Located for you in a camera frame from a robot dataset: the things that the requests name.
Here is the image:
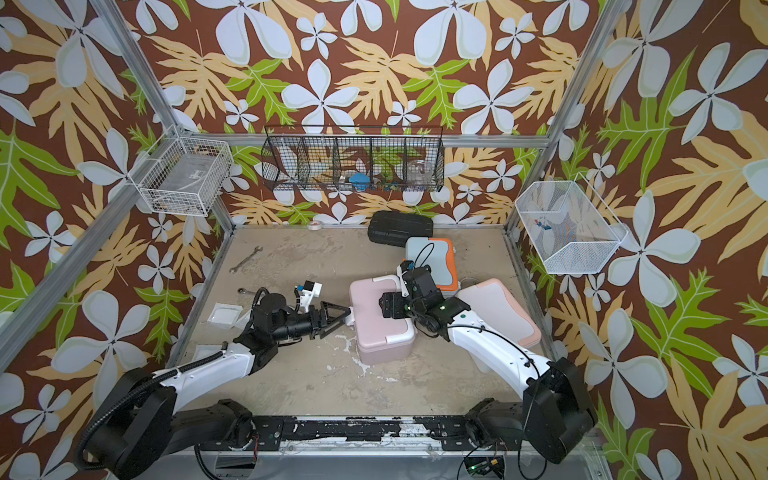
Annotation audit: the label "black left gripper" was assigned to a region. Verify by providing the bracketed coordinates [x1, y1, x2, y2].
[271, 302, 349, 344]

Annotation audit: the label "pink medicine chest box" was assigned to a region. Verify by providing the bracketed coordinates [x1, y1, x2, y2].
[349, 275, 416, 365]

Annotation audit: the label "grey box orange handle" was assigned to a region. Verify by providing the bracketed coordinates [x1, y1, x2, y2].
[405, 237, 460, 296]

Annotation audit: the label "white and salmon first aid box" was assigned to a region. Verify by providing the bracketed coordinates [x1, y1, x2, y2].
[456, 279, 541, 348]

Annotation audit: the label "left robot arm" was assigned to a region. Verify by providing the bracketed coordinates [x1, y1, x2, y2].
[74, 288, 353, 479]

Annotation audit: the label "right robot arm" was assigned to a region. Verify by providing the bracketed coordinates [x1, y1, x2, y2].
[379, 260, 597, 464]

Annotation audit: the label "silver open-end wrench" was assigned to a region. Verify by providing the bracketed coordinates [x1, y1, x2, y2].
[229, 246, 263, 274]

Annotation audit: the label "black hard case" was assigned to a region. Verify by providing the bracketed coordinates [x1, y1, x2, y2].
[367, 211, 434, 247]

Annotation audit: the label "blue item in black basket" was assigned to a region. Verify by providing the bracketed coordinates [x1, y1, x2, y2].
[349, 172, 371, 192]

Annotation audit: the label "white mesh basket right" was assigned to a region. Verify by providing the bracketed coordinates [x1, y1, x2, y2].
[515, 176, 629, 276]

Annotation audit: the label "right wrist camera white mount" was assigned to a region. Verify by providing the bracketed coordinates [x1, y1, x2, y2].
[396, 259, 414, 285]

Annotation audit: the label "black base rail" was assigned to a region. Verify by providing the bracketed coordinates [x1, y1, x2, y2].
[252, 415, 475, 451]

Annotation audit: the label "black wire basket rear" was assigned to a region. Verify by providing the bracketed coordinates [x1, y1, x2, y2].
[258, 126, 446, 192]

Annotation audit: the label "white wire basket left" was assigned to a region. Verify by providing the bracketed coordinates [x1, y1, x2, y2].
[131, 136, 233, 217]

